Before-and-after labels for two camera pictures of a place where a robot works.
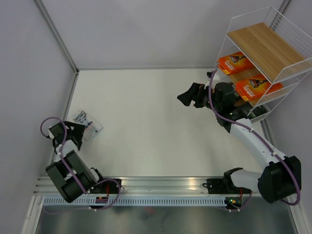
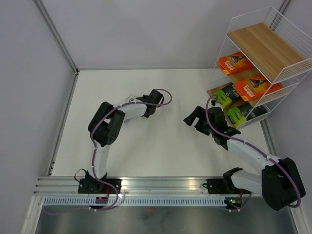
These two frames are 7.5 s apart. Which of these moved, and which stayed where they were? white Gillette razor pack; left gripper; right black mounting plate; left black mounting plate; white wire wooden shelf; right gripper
Moved: left gripper; right gripper; white Gillette razor pack
Stayed: right black mounting plate; left black mounting plate; white wire wooden shelf
